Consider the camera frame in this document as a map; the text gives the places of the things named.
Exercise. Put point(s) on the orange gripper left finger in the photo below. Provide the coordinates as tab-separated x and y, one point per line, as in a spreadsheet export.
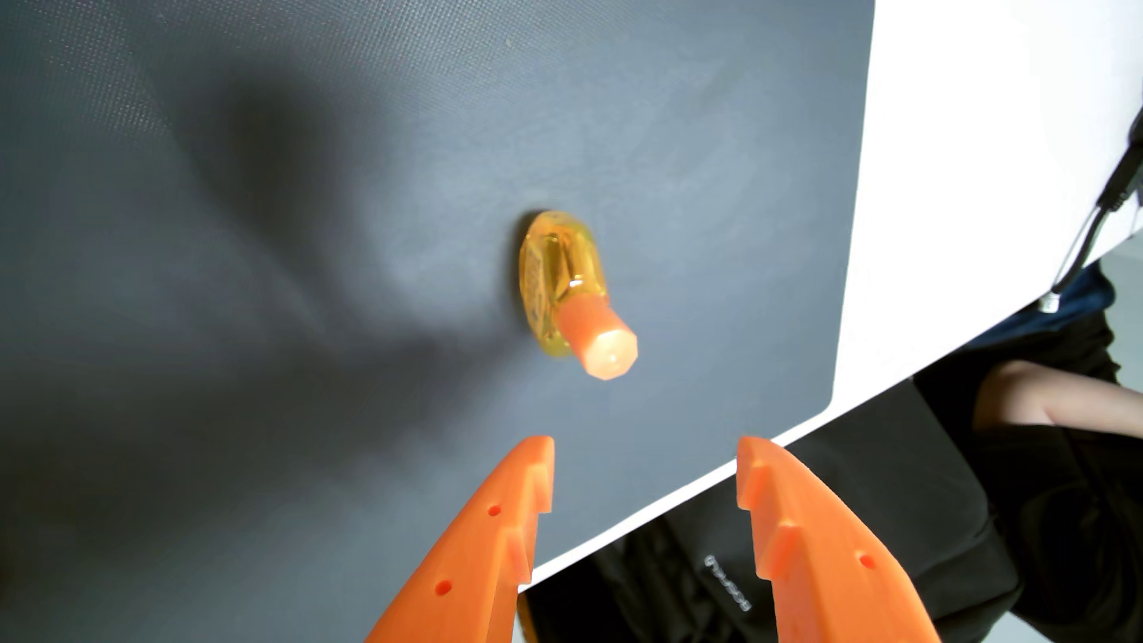
473	554

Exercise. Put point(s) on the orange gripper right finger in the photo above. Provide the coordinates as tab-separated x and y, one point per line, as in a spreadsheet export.
821	563

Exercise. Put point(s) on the yellow eyedrops bottle orange cap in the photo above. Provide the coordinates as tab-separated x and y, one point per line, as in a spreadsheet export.
571	295

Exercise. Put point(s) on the black backpack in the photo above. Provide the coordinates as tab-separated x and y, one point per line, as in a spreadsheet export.
786	545

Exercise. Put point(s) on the person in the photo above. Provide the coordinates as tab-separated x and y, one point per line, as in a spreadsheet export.
1045	446

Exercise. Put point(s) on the dark grey textured mat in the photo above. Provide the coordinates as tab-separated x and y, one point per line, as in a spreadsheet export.
402	268

